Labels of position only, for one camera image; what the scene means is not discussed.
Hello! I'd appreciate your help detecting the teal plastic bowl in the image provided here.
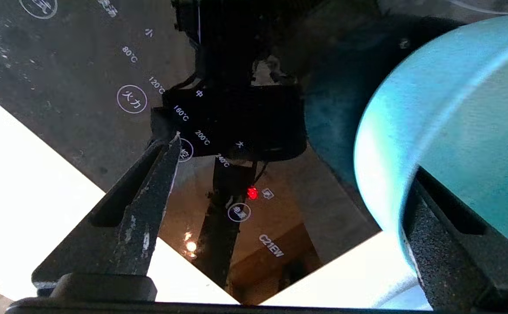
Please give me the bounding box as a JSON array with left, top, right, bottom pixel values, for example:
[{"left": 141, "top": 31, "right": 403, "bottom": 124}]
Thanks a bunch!
[{"left": 354, "top": 13, "right": 508, "bottom": 267}]

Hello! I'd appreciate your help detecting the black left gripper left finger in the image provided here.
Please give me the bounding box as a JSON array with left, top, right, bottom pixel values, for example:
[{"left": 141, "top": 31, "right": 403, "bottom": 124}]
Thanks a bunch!
[{"left": 31, "top": 133, "right": 182, "bottom": 289}]

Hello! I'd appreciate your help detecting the black glass cooktop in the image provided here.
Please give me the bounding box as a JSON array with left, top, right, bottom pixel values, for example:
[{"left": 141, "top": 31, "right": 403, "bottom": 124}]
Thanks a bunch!
[{"left": 0, "top": 0, "right": 508, "bottom": 306}]

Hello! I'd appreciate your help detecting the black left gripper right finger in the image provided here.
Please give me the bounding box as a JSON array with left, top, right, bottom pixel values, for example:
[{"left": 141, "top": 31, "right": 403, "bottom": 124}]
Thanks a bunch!
[{"left": 400, "top": 168, "right": 508, "bottom": 312}]

